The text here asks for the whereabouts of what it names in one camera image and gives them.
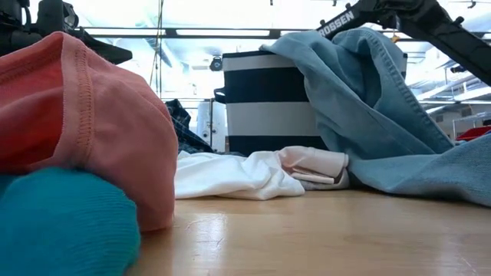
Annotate white shirt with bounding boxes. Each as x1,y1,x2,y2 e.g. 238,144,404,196
174,149,306,202

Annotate light blue jeans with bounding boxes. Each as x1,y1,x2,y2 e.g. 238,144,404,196
259,26,491,209

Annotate black overhead frame bar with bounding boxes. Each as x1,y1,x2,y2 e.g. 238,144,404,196
76,26,491,41

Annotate red bin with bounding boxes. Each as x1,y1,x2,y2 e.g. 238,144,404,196
455,126,491,143

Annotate blue plaid shirt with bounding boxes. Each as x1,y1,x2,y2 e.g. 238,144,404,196
164,98,215,155

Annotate small black hanging camera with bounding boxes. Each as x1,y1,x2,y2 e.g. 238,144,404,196
209,55,225,73

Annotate thin hanging cable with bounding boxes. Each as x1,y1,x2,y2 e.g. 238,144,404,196
148,0,166,99

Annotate pale pink cloth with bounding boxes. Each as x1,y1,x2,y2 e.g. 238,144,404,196
275,145,351,192

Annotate white door with handle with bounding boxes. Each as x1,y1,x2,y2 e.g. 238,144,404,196
196,100,228,153

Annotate navy white striped fabric bin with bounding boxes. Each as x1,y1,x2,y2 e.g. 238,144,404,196
213,51,408,156

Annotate teal sock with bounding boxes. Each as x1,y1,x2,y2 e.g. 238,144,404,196
0,166,142,276

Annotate coral pink shirt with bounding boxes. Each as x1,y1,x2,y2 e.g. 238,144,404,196
0,31,180,233

